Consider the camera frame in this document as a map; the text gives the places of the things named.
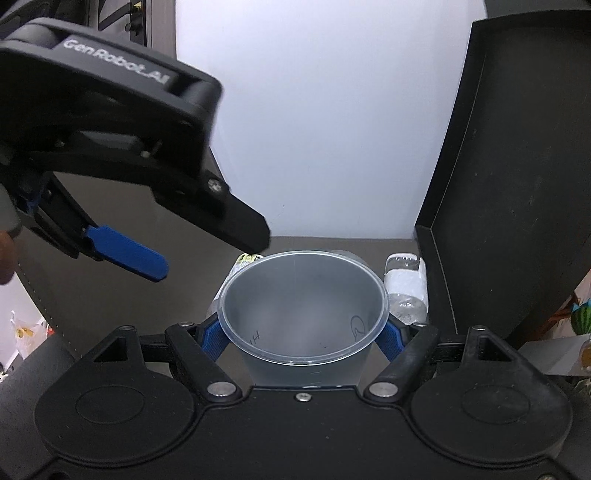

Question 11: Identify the watermelon print box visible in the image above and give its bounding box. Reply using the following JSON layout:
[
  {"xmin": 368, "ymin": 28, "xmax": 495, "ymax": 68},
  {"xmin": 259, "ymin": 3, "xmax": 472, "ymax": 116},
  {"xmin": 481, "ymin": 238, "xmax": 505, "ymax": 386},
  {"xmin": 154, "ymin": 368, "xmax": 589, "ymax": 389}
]
[{"xmin": 536, "ymin": 268, "xmax": 591, "ymax": 352}]

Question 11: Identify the clear plastic cup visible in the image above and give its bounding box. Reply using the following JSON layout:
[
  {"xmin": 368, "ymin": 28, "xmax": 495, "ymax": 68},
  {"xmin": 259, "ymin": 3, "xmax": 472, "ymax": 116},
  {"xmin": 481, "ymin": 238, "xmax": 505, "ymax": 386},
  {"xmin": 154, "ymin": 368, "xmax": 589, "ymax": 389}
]
[{"xmin": 218, "ymin": 250, "xmax": 389, "ymax": 387}]

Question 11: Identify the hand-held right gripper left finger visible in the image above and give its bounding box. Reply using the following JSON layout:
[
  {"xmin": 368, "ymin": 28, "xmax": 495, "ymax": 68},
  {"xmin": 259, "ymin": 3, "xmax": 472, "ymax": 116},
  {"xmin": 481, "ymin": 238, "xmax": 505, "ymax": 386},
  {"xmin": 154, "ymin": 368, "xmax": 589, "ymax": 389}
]
[{"xmin": 79, "ymin": 321, "xmax": 243, "ymax": 401}]

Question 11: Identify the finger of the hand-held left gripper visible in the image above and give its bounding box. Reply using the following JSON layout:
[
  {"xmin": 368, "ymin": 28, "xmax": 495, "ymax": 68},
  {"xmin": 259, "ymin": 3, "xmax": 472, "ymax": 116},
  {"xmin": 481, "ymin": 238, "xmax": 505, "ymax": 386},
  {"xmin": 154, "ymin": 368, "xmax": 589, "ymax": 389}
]
[
  {"xmin": 147, "ymin": 176, "xmax": 271, "ymax": 256},
  {"xmin": 28, "ymin": 172, "xmax": 170, "ymax": 282}
]

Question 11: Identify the bottle with yellow green label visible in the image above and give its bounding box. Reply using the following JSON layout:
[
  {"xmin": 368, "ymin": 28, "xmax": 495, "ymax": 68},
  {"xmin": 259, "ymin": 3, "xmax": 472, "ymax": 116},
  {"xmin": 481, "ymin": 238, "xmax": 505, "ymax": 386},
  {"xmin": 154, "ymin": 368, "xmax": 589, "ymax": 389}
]
[{"xmin": 228, "ymin": 252, "xmax": 266, "ymax": 280}]

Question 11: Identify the white plastic bag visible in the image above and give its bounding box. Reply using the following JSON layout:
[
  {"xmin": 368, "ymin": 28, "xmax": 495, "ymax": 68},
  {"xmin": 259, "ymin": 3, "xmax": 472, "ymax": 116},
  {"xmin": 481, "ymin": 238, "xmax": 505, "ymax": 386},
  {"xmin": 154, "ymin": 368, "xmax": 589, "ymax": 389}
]
[{"xmin": 8, "ymin": 310, "xmax": 51, "ymax": 361}]

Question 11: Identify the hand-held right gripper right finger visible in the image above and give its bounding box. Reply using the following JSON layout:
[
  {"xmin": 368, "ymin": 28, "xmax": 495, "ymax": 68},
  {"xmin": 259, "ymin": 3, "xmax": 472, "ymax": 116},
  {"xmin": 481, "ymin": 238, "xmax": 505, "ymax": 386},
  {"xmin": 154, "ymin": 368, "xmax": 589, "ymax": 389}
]
[{"xmin": 364, "ymin": 314, "xmax": 517, "ymax": 400}]

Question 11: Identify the clear water bottle white label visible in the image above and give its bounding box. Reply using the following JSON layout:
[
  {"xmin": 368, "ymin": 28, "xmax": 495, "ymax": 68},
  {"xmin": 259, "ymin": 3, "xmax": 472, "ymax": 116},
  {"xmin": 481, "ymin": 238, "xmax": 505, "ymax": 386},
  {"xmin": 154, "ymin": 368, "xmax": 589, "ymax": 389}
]
[{"xmin": 384, "ymin": 252, "xmax": 429, "ymax": 326}]

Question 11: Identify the person's left hand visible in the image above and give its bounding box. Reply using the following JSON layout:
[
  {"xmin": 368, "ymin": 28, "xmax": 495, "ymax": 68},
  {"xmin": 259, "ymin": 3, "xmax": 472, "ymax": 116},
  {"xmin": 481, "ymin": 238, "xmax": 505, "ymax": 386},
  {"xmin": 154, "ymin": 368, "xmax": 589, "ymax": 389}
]
[{"xmin": 0, "ymin": 230, "xmax": 18, "ymax": 286}]

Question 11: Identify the black panel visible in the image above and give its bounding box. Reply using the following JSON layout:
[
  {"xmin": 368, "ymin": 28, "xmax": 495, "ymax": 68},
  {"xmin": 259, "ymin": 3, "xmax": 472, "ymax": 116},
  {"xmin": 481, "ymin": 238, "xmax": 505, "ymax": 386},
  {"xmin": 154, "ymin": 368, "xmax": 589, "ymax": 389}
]
[{"xmin": 414, "ymin": 8, "xmax": 591, "ymax": 343}]

